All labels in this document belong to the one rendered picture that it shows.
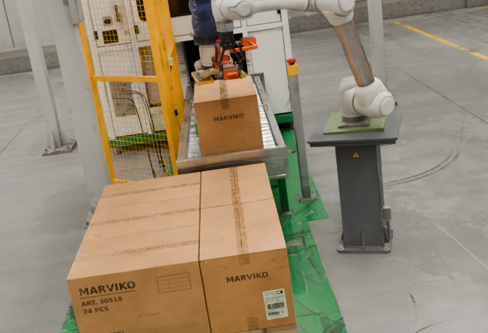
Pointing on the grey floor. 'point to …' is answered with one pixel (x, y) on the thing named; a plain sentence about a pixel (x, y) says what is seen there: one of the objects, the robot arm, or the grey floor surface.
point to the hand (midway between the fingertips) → (231, 71)
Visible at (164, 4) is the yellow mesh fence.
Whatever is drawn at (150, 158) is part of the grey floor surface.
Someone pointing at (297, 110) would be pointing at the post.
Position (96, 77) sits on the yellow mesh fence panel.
